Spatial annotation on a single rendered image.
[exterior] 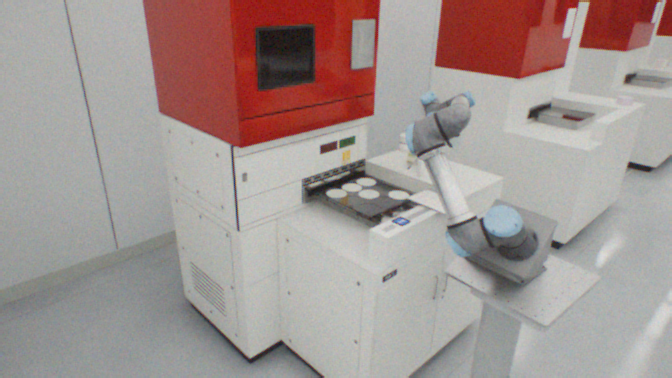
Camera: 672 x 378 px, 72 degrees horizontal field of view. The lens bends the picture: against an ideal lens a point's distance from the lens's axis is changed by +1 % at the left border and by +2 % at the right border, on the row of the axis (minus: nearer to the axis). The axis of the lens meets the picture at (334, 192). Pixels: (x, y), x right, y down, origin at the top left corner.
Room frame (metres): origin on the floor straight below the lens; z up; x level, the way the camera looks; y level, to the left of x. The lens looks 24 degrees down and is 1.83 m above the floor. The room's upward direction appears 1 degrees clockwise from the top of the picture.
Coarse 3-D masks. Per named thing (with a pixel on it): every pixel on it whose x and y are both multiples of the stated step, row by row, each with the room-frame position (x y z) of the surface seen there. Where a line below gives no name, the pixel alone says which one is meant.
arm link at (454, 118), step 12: (456, 96) 2.01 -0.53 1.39; (468, 96) 1.99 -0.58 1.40; (444, 108) 1.66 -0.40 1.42; (456, 108) 1.65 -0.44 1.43; (468, 108) 1.69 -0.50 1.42; (444, 120) 1.61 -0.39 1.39; (456, 120) 1.61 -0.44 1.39; (468, 120) 1.65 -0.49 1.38; (444, 132) 1.60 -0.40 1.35; (456, 132) 1.61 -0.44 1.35
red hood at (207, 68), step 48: (144, 0) 2.25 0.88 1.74; (192, 0) 1.93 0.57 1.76; (240, 0) 1.77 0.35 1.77; (288, 0) 1.92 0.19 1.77; (336, 0) 2.10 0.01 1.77; (192, 48) 1.96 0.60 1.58; (240, 48) 1.76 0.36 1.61; (288, 48) 1.92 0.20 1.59; (336, 48) 2.10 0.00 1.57; (192, 96) 2.00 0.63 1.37; (240, 96) 1.75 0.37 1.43; (288, 96) 1.91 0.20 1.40; (336, 96) 2.11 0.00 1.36; (240, 144) 1.74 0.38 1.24
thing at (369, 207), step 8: (344, 184) 2.15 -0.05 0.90; (376, 184) 2.16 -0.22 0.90; (384, 184) 2.16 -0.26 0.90; (352, 192) 2.05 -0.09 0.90; (384, 192) 2.06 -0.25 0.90; (336, 200) 1.95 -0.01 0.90; (344, 200) 1.96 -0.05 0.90; (352, 200) 1.96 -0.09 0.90; (360, 200) 1.96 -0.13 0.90; (368, 200) 1.96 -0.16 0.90; (376, 200) 1.96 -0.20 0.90; (384, 200) 1.97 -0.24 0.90; (392, 200) 1.97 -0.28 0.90; (400, 200) 1.97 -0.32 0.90; (352, 208) 1.87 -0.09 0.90; (360, 208) 1.87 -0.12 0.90; (368, 208) 1.88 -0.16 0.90; (376, 208) 1.88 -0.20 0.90; (384, 208) 1.88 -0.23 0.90; (368, 216) 1.80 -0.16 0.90
